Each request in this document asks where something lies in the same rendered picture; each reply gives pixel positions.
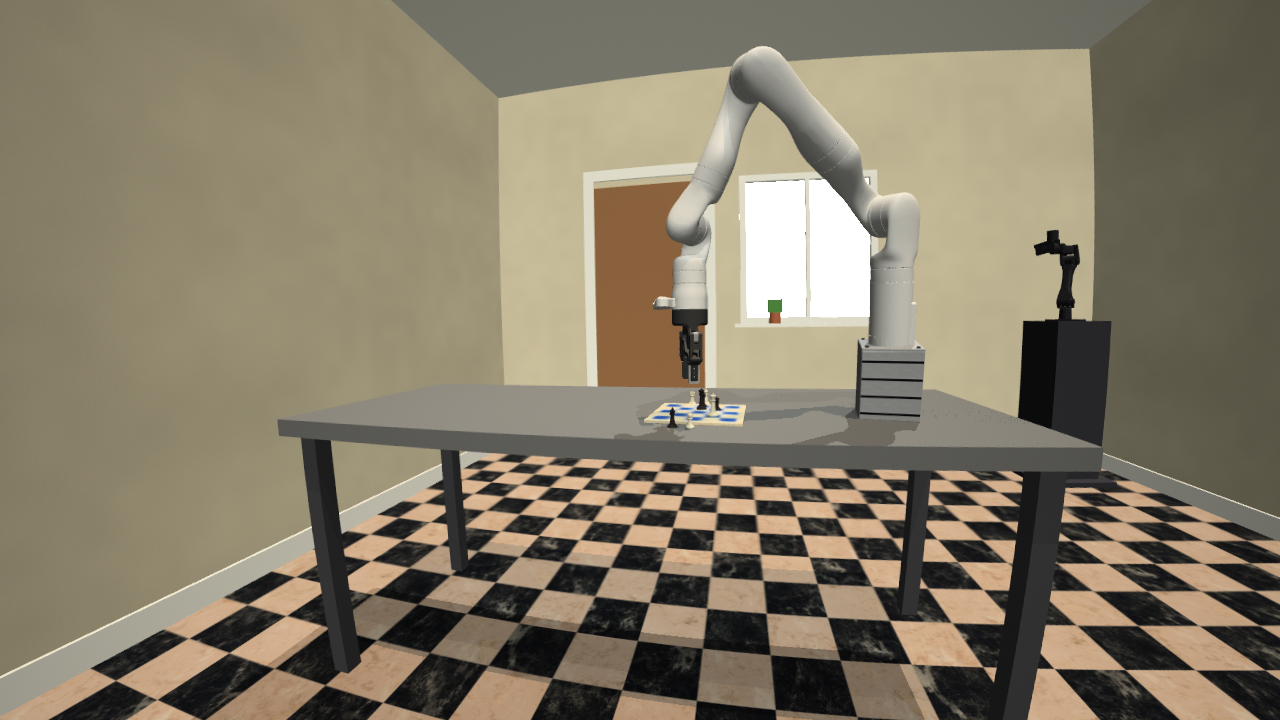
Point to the blue and cream chessboard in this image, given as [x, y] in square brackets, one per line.
[729, 415]

